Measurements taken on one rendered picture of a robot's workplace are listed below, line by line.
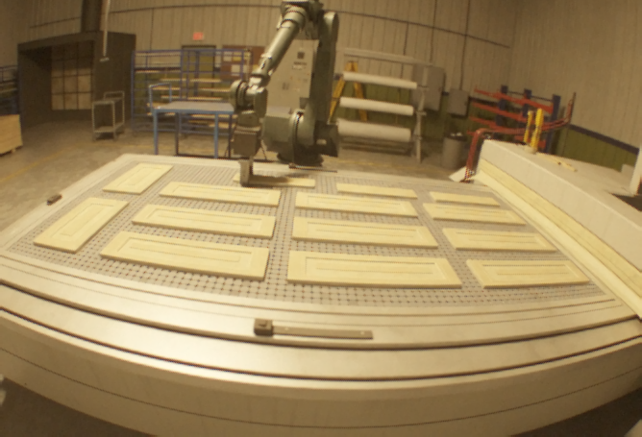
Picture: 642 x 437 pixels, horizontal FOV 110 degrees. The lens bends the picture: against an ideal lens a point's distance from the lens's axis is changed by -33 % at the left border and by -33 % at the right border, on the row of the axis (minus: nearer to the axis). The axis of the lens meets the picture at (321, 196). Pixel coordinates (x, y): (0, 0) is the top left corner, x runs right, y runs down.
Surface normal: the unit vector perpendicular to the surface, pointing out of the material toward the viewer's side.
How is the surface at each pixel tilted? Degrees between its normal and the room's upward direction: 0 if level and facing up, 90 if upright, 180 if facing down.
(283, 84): 90
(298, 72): 90
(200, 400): 90
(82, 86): 90
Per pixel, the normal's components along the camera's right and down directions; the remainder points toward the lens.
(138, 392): 0.02, 0.37
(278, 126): -0.28, 0.33
